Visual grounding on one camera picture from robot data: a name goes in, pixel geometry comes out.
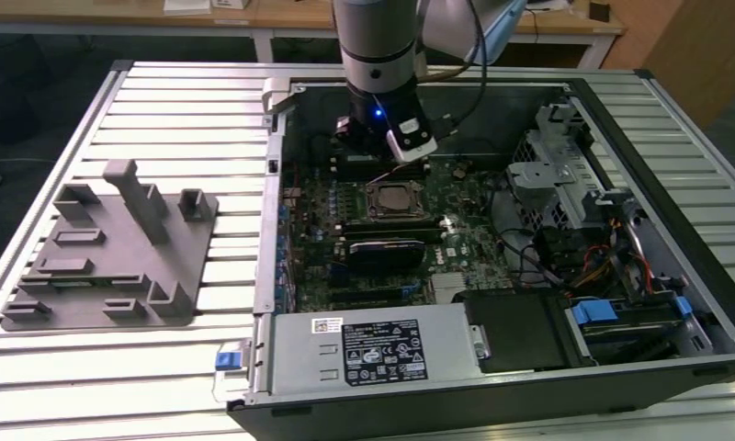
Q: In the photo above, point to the metal locking lever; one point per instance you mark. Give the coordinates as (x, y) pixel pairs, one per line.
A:
(387, 175)

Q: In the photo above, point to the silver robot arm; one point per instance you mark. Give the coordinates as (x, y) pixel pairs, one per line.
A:
(376, 46)

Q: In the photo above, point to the CPU socket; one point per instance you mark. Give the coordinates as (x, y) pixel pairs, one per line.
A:
(397, 217)

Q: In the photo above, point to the black RAM slot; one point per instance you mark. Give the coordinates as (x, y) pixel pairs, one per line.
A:
(392, 229)
(392, 234)
(357, 170)
(392, 239)
(357, 164)
(392, 223)

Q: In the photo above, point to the grey case latch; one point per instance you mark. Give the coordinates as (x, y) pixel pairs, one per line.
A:
(275, 89)

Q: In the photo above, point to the silver metal drive cage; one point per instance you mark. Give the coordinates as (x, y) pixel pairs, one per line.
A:
(539, 177)

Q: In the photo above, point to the green motherboard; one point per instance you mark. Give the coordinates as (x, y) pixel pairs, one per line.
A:
(465, 239)

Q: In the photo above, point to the black graphics card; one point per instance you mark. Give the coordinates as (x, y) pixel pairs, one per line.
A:
(385, 259)

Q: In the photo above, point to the white paper box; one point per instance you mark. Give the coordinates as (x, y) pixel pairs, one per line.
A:
(186, 4)
(229, 3)

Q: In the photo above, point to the black expansion slot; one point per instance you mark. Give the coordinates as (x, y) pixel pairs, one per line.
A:
(367, 298)

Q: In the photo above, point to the silver chipset heatsink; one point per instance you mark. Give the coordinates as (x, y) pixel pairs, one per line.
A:
(449, 288)

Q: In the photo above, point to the small black box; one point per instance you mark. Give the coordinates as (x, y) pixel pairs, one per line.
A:
(599, 11)

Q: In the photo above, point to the wooden desk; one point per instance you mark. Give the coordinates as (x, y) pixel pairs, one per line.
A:
(97, 18)

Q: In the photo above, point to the grey parts rack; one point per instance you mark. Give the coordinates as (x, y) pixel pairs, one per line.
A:
(128, 257)

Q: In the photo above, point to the silver power supply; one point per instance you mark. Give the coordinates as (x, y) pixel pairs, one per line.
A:
(300, 349)

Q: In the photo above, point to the black plastic shroud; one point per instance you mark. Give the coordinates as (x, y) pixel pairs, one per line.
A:
(513, 331)

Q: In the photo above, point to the wooden cabinet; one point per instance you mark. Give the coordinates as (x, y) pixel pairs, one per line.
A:
(692, 46)

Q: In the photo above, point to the hard disk in blue carrier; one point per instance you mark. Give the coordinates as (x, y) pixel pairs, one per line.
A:
(592, 313)

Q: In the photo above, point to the blue release latch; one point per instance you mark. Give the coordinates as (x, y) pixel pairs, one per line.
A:
(228, 360)

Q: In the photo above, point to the black PC case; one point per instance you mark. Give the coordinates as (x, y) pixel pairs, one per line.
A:
(465, 413)

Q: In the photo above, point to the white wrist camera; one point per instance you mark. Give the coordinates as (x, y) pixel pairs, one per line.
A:
(413, 142)

